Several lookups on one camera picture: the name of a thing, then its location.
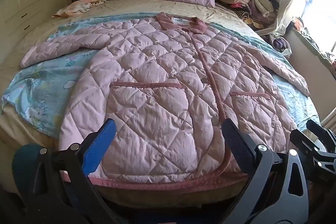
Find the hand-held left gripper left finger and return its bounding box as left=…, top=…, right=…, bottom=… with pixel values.
left=28, top=118, right=124, bottom=224

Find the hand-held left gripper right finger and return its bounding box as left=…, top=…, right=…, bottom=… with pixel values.
left=221, top=118, right=309, bottom=224

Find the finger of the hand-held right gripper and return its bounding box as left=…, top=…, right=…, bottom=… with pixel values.
left=306, top=119, right=336, bottom=147
left=290, top=129, right=324, bottom=161

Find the pink quilted jacket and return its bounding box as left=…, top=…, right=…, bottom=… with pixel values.
left=20, top=12, right=311, bottom=191

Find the white bag of clothes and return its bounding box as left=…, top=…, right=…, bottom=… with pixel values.
left=270, top=33, right=293, bottom=57

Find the pile of mixed clothes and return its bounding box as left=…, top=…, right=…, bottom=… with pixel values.
left=215, top=0, right=280, bottom=31

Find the light blue cartoon blanket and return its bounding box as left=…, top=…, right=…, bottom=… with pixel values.
left=1, top=12, right=321, bottom=136

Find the dark patterned cloth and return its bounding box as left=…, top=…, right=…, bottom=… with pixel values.
left=292, top=17, right=336, bottom=71

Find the peach and white cloth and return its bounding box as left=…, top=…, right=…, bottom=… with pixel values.
left=52, top=0, right=107, bottom=19

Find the bed with beige sheet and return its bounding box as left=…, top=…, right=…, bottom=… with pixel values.
left=0, top=0, right=323, bottom=205

